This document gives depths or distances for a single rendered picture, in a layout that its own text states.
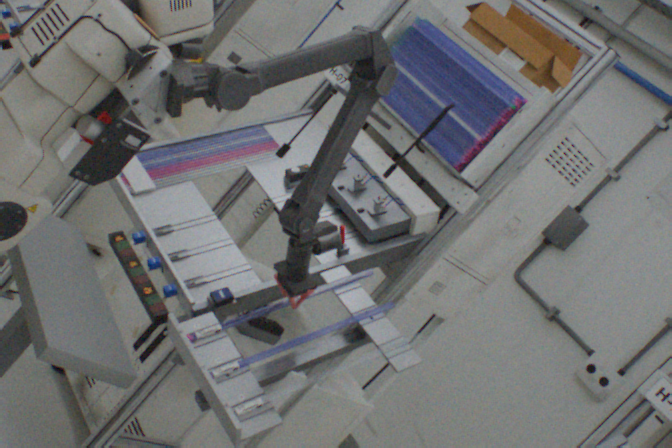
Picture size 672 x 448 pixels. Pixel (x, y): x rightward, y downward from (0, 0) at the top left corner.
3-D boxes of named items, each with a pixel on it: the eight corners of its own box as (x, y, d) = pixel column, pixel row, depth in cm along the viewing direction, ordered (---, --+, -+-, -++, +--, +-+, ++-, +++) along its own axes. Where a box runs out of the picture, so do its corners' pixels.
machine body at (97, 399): (107, 523, 256) (249, 366, 246) (38, 351, 301) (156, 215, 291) (253, 537, 304) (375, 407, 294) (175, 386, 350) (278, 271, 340)
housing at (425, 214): (409, 253, 256) (417, 216, 247) (325, 159, 288) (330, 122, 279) (432, 246, 259) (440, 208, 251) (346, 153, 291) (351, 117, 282)
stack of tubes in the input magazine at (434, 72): (455, 170, 246) (524, 96, 242) (360, 78, 279) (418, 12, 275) (476, 186, 255) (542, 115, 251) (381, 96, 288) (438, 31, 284)
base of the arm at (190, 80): (150, 48, 173) (177, 81, 166) (189, 44, 177) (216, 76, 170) (147, 86, 178) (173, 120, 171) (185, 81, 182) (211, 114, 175)
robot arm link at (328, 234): (278, 208, 202) (298, 220, 195) (320, 194, 208) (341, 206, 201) (283, 255, 207) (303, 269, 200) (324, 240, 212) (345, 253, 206)
